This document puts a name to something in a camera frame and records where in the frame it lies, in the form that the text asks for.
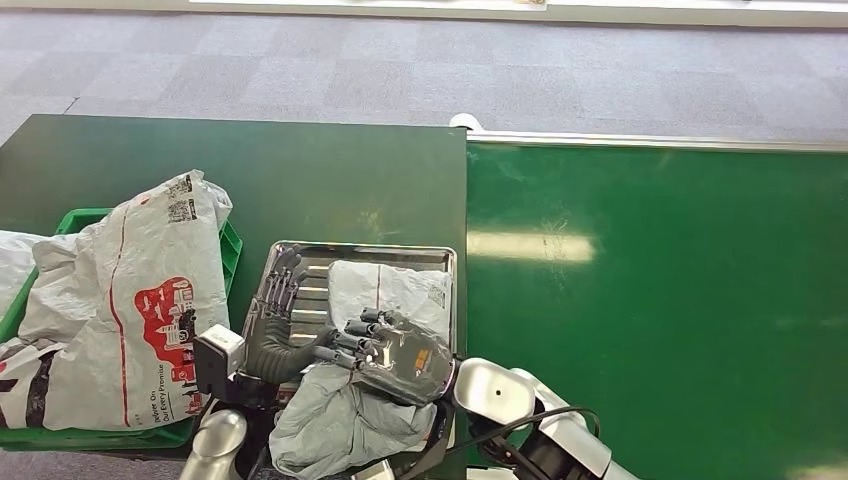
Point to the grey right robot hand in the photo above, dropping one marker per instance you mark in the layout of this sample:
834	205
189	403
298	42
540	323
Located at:
404	364

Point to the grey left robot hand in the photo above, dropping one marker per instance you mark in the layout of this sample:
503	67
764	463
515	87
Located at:
268	351

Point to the small white red-print courier bag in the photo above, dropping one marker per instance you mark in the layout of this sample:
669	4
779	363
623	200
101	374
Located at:
344	424

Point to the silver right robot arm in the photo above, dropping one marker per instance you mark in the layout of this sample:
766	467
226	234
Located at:
503	394

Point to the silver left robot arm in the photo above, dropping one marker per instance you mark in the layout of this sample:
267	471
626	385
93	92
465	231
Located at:
215	444

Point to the white conveyor roller end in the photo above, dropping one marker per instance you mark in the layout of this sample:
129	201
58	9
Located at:
465	122

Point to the green conveyor belt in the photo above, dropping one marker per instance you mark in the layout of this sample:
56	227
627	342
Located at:
662	265

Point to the electronic scale with steel tray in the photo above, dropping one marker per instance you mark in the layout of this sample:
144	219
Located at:
314	298

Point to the large white red-print courier bag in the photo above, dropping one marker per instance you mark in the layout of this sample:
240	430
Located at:
132	311

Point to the green plastic crate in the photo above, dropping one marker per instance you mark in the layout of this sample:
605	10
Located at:
86	438

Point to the white black-print courier bag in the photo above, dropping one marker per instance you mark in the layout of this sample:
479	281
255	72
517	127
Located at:
26	391

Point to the plain white courier bag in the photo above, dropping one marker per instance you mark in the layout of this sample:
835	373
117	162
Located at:
16	265

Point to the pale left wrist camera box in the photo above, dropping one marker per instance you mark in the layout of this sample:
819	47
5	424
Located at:
218	361

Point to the silver conveyor side rail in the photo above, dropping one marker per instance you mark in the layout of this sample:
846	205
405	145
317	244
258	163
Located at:
649	140

